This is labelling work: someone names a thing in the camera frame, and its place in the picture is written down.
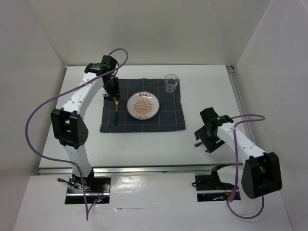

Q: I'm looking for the silver knife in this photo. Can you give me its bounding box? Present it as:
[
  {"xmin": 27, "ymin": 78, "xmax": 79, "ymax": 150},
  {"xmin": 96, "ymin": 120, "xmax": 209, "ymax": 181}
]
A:
[{"xmin": 194, "ymin": 142, "xmax": 203, "ymax": 147}]

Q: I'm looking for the gold fork green handle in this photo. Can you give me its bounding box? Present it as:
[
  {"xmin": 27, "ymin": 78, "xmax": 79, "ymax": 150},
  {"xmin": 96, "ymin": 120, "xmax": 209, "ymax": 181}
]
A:
[{"xmin": 114, "ymin": 97, "xmax": 120, "ymax": 126}]

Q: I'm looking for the plate with orange sunburst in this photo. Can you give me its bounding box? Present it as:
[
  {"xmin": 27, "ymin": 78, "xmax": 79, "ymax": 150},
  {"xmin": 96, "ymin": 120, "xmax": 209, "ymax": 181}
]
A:
[{"xmin": 126, "ymin": 91, "xmax": 160, "ymax": 120}]

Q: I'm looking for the dark grey checked cloth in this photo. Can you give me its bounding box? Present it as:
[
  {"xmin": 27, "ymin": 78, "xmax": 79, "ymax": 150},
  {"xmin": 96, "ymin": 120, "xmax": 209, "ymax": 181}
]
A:
[{"xmin": 100, "ymin": 78, "xmax": 186, "ymax": 133}]

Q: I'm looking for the clear plastic cup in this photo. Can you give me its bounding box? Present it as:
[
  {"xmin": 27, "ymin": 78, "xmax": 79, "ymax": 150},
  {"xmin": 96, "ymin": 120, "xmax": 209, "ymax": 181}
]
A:
[{"xmin": 164, "ymin": 74, "xmax": 179, "ymax": 93}]

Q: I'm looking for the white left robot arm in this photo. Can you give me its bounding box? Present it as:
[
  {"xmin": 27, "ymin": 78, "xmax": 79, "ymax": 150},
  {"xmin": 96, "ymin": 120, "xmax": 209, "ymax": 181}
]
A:
[{"xmin": 51, "ymin": 55, "xmax": 120, "ymax": 192}]

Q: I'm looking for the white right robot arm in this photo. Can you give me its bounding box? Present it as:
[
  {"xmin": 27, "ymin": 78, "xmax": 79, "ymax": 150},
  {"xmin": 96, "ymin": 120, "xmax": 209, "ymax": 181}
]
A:
[{"xmin": 194, "ymin": 107, "xmax": 282, "ymax": 199}]

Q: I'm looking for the aluminium front rail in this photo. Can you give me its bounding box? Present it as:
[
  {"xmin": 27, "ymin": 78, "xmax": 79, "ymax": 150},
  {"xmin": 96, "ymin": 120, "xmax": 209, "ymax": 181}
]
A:
[{"xmin": 38, "ymin": 164, "xmax": 246, "ymax": 176}]

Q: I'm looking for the aluminium rail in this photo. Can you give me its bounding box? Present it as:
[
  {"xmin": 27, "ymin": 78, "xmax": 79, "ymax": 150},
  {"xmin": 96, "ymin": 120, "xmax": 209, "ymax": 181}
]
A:
[
  {"xmin": 38, "ymin": 164, "xmax": 246, "ymax": 176},
  {"xmin": 226, "ymin": 65, "xmax": 256, "ymax": 144}
]

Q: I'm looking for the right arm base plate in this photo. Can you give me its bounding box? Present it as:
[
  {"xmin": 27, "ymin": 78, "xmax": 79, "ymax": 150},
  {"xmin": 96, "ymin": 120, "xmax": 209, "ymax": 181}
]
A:
[{"xmin": 192, "ymin": 172, "xmax": 234, "ymax": 202}]

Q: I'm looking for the aluminium right side rail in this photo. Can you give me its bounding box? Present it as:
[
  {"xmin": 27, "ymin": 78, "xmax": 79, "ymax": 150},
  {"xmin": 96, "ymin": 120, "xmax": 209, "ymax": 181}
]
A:
[{"xmin": 226, "ymin": 65, "xmax": 256, "ymax": 144}]

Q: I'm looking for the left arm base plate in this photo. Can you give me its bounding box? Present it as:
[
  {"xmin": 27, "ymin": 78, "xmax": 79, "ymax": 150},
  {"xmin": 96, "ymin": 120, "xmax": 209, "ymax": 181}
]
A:
[{"xmin": 65, "ymin": 176, "xmax": 111, "ymax": 205}]

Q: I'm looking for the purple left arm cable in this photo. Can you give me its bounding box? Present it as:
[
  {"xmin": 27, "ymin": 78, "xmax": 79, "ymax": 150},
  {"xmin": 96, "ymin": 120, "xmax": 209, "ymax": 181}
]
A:
[{"xmin": 25, "ymin": 48, "xmax": 129, "ymax": 221}]

